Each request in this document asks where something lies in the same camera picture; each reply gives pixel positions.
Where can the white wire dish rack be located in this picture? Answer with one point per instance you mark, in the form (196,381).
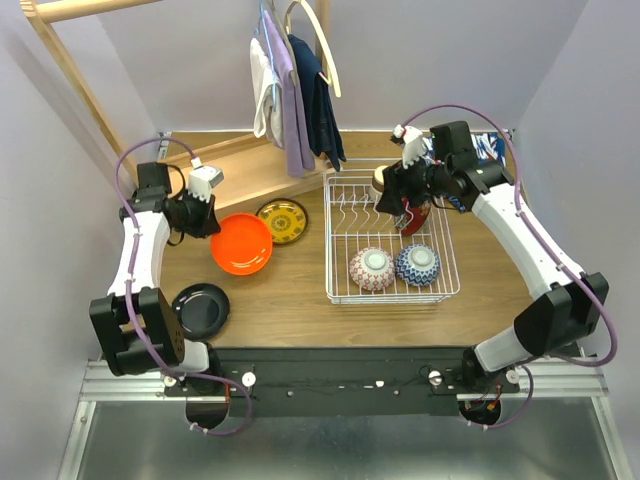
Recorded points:
(352,224)

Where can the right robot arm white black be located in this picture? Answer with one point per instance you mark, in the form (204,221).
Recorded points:
(566,300)

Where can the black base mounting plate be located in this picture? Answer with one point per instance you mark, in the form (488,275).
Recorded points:
(345,381)

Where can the wooden hanger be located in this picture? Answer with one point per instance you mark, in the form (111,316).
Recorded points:
(319,18)

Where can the yellow patterned small plate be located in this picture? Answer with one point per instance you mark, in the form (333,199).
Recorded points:
(286,219)

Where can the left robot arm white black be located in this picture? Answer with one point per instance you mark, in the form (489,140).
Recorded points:
(135,325)

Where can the blue red patterned folded cloth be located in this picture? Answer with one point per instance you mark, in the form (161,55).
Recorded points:
(489,146)

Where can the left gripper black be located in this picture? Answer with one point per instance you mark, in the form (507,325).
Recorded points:
(205,217)

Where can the blue patterned bowl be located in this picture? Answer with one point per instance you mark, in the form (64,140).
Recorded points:
(417,265)

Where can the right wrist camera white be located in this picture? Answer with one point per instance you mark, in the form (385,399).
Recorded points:
(413,145)

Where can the white hanging cloth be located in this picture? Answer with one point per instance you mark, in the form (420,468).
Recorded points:
(267,95)

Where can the orange plate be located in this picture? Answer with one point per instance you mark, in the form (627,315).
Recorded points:
(243,246)

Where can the navy hanging cloth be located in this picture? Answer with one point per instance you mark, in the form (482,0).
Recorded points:
(322,130)

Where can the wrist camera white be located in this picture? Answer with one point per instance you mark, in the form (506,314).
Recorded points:
(203,179)
(413,145)

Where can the red white patterned bowl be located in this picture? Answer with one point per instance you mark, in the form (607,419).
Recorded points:
(372,269)

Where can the red floral plate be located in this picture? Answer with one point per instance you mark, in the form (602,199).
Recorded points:
(413,218)

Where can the lilac hanging cloth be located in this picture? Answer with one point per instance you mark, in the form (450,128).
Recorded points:
(299,157)

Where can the white brown metal cup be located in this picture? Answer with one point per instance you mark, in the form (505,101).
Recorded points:
(376,188)

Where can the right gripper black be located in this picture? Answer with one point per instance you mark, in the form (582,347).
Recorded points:
(397,185)

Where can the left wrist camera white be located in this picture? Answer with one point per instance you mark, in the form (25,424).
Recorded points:
(203,179)

